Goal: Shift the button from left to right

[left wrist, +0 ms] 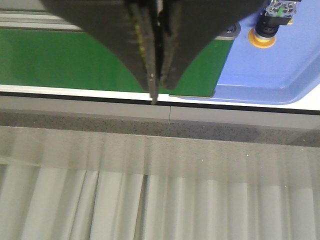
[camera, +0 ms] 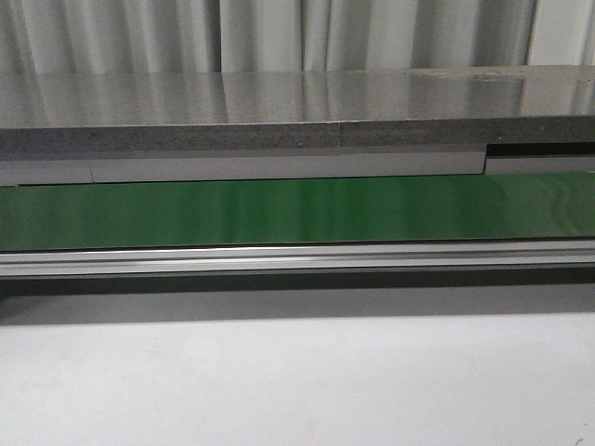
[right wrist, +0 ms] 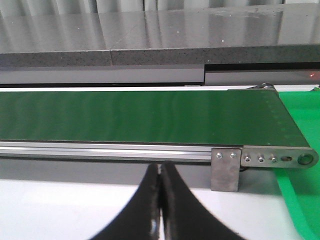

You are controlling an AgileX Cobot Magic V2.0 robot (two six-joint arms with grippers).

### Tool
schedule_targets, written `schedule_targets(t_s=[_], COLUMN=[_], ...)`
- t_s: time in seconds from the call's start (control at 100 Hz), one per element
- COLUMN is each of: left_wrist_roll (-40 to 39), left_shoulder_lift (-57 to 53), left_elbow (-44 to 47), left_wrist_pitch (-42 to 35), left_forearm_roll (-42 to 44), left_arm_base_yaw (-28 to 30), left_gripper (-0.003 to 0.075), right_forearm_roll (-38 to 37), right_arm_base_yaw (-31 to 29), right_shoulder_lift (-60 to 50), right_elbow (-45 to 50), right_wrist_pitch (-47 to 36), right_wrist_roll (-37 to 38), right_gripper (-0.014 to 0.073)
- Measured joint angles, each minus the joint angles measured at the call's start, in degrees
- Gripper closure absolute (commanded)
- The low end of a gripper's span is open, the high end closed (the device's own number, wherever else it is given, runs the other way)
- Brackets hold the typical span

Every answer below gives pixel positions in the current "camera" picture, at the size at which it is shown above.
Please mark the green conveyor belt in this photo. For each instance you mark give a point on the green conveyor belt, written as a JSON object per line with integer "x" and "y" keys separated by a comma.
{"x": 297, "y": 211}

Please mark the grey stone counter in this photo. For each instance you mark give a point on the grey stone counter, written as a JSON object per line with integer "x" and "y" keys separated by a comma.
{"x": 112, "y": 128}

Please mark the white pleated curtain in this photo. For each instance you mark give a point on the white pleated curtain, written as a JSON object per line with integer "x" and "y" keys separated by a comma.
{"x": 98, "y": 37}

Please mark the aluminium conveyor frame rail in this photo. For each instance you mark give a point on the aluminium conveyor frame rail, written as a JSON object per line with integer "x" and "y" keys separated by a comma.
{"x": 317, "y": 257}

